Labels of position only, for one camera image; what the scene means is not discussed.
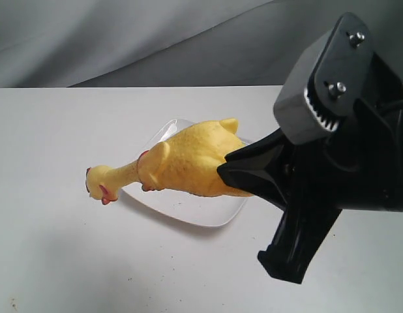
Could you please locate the grey backdrop cloth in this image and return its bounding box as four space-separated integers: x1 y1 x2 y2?
0 1 403 87

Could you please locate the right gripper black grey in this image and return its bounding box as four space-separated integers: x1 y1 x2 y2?
273 12 403 212

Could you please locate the white square plate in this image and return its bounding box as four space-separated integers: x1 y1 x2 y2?
123 119 251 228

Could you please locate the yellow rubber chicken toy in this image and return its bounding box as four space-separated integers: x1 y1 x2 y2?
85 118 251 205

